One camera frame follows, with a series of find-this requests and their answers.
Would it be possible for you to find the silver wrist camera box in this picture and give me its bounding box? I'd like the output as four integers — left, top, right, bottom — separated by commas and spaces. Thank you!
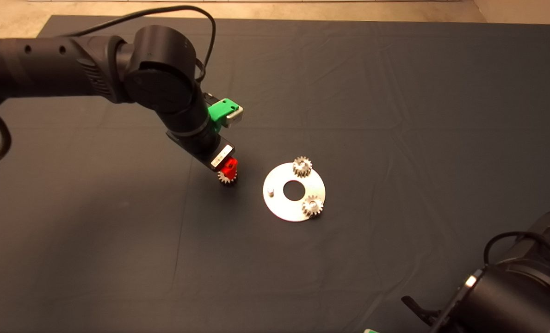
224, 104, 244, 128

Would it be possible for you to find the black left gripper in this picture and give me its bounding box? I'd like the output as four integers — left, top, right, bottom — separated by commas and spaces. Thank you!
166, 129, 239, 182

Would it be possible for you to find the dark grey table cloth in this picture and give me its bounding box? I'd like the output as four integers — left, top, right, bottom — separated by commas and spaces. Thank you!
0, 15, 550, 333

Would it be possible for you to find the round metal carrier plate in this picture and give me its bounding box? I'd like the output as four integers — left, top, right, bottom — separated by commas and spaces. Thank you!
262, 162, 327, 222

